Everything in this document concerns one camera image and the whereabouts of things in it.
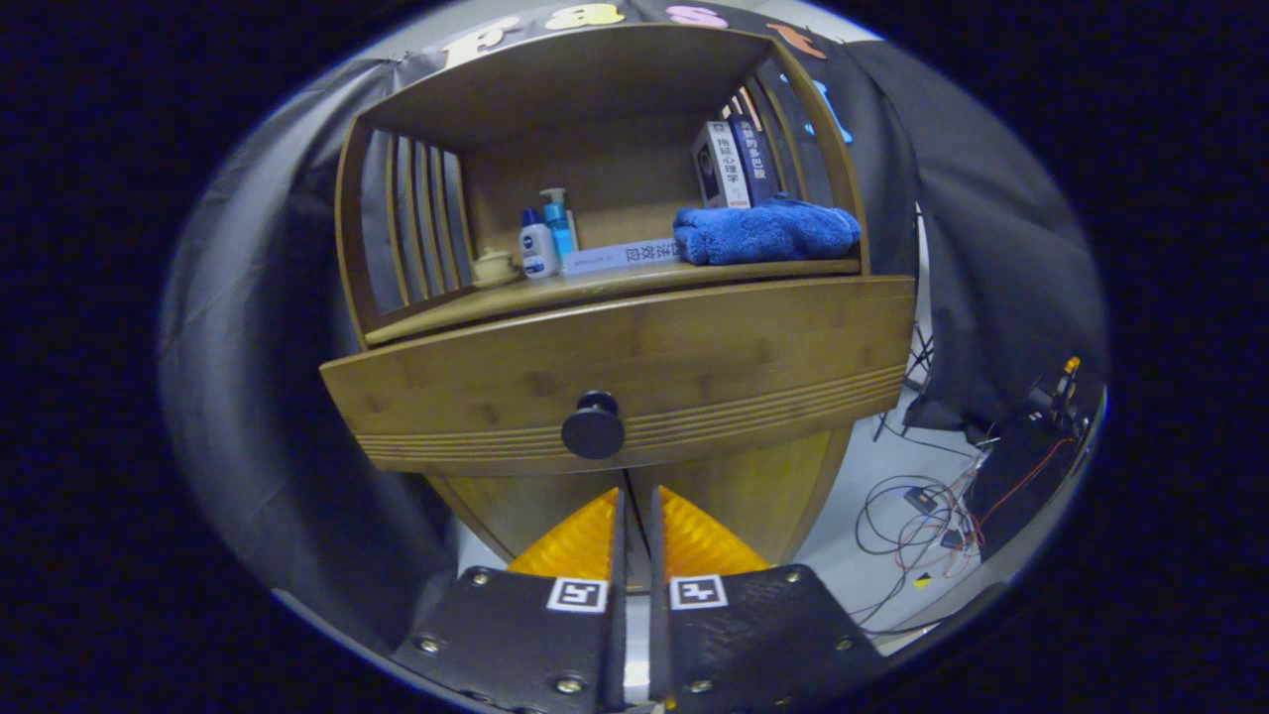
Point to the blue folded towel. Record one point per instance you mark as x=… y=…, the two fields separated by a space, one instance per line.
x=763 y=233

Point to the wooden drawer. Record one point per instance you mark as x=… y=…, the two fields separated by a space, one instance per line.
x=694 y=357

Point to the white bottle with blue cap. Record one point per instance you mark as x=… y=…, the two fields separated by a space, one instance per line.
x=538 y=253

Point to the orange and black tool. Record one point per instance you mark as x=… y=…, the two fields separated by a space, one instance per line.
x=1069 y=369

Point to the black round drawer knob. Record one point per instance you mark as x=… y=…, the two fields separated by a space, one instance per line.
x=593 y=428

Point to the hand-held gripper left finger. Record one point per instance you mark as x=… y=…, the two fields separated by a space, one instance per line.
x=617 y=645

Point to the white standing book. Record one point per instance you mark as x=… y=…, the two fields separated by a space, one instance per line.
x=729 y=169

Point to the wooden cabinet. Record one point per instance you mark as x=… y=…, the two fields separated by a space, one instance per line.
x=615 y=169

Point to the beige lidded teacup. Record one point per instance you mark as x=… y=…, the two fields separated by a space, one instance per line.
x=493 y=268

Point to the wooden countertop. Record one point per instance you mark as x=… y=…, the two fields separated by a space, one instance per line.
x=496 y=302

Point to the grey lying book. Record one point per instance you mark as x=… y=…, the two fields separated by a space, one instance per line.
x=615 y=258

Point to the dark blue standing book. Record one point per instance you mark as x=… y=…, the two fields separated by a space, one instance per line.
x=758 y=159

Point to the black equipment case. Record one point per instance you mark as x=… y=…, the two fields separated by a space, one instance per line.
x=1021 y=466

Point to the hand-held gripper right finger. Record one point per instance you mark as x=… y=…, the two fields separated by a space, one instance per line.
x=658 y=645

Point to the wooden cabinet door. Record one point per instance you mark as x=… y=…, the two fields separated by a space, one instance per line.
x=753 y=496
x=516 y=506

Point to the blue pump bottle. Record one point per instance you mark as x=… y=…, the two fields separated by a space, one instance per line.
x=561 y=233

